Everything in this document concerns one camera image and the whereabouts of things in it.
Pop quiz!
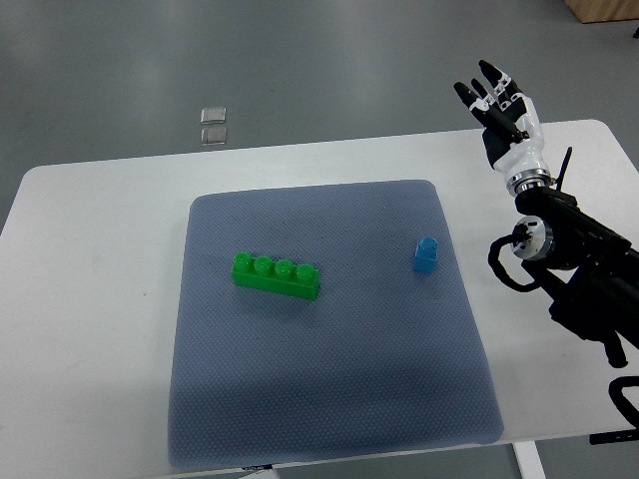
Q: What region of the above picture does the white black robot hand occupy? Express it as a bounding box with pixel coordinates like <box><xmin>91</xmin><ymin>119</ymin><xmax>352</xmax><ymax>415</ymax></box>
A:
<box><xmin>453</xmin><ymin>60</ymin><xmax>552</xmax><ymax>197</ymax></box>

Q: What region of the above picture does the small blue block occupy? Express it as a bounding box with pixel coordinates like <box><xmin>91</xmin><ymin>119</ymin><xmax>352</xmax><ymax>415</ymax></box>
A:
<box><xmin>412</xmin><ymin>237</ymin><xmax>438</xmax><ymax>274</ymax></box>

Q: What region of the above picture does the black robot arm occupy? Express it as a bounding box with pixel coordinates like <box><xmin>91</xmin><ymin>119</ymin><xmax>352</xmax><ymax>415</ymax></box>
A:
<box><xmin>487</xmin><ymin>149</ymin><xmax>638</xmax><ymax>368</ymax></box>

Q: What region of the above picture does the long green block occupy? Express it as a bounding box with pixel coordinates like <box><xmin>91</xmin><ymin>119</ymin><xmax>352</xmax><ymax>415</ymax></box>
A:
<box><xmin>232</xmin><ymin>251</ymin><xmax>320</xmax><ymax>300</ymax></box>

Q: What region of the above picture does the wooden box corner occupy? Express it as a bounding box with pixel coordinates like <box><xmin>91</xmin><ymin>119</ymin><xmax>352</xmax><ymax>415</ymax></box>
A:
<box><xmin>564</xmin><ymin>0</ymin><xmax>638</xmax><ymax>24</ymax></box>

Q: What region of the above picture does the blue-grey foam mat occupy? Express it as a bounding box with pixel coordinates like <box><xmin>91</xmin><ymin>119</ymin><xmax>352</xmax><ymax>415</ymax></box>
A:
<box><xmin>169</xmin><ymin>180</ymin><xmax>503</xmax><ymax>469</ymax></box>

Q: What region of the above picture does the lower metal floor plate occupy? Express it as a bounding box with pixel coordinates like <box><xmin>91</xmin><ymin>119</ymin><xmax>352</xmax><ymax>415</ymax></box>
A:
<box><xmin>201</xmin><ymin>125</ymin><xmax>228</xmax><ymax>147</ymax></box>

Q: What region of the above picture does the metal floor plate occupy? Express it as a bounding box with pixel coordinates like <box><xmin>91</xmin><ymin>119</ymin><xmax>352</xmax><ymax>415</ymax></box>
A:
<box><xmin>201</xmin><ymin>125</ymin><xmax>228</xmax><ymax>147</ymax></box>
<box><xmin>200</xmin><ymin>107</ymin><xmax>227</xmax><ymax>125</ymax></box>

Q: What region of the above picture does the upper metal floor plate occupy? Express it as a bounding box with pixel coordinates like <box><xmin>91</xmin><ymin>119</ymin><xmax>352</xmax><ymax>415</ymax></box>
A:
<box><xmin>200</xmin><ymin>107</ymin><xmax>227</xmax><ymax>125</ymax></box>

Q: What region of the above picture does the black table control panel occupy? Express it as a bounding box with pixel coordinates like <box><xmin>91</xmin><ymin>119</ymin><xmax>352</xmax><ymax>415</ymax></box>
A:
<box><xmin>589</xmin><ymin>429</ymin><xmax>639</xmax><ymax>445</ymax></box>

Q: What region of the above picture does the white table leg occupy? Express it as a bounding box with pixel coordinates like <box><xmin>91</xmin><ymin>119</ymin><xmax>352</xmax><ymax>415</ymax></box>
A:
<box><xmin>512</xmin><ymin>441</ymin><xmax>546</xmax><ymax>479</ymax></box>

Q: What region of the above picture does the black label under table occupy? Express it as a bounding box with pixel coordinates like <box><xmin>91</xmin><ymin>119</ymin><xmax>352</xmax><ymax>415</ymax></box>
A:
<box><xmin>242</xmin><ymin>464</ymin><xmax>274</xmax><ymax>473</ymax></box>

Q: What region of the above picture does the black cable loop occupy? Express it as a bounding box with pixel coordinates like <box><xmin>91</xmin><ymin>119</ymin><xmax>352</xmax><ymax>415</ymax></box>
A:
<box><xmin>607</xmin><ymin>376</ymin><xmax>639</xmax><ymax>430</ymax></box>

